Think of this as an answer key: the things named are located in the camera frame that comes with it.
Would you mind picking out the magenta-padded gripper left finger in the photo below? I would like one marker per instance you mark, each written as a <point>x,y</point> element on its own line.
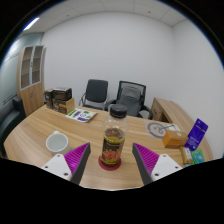
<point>60,165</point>

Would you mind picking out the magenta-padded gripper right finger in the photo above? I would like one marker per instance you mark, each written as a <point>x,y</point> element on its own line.
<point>163,165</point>

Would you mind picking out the clear bottle with black cap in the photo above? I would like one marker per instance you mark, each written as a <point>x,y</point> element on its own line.
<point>114,143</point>

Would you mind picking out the white grey mug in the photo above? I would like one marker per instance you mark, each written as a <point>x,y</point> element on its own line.
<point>57,143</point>

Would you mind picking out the small orange wooden box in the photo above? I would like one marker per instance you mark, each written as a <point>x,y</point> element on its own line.
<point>174,140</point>

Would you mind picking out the teal flat packet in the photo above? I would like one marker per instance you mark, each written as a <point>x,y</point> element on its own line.
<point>197,157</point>

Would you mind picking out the purple standing package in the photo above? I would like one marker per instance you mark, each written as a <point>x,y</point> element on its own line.
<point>196,133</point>

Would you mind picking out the white printed leaflet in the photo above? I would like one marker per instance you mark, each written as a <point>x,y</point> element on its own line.
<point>81,115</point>

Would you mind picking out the wooden side desk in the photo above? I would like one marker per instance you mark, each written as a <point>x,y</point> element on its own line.
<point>166,110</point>

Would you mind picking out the brown cardboard box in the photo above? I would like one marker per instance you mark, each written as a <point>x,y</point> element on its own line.
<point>66,107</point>

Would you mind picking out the black printed carton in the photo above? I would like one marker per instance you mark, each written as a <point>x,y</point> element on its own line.
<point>61,94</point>
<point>49,99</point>

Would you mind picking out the black sofa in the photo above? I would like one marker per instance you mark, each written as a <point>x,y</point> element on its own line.
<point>10,116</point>

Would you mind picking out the grey mesh office chair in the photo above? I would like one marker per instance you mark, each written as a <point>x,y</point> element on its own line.
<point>131,98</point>

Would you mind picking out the black office chair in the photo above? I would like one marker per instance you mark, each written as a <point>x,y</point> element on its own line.
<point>96,91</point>

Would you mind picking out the wooden glass-door shelf cabinet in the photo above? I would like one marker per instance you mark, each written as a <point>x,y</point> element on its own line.
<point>30,80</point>

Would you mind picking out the rectangular ceiling light panel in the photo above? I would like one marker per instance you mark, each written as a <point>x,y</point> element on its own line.
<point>31,23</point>

